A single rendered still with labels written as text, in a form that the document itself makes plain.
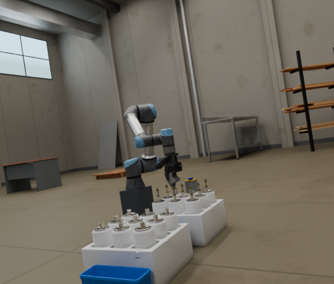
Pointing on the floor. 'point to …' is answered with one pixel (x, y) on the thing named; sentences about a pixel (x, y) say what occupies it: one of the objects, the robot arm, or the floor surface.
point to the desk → (17, 178)
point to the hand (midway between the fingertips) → (172, 185)
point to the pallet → (111, 174)
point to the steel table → (232, 132)
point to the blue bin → (116, 275)
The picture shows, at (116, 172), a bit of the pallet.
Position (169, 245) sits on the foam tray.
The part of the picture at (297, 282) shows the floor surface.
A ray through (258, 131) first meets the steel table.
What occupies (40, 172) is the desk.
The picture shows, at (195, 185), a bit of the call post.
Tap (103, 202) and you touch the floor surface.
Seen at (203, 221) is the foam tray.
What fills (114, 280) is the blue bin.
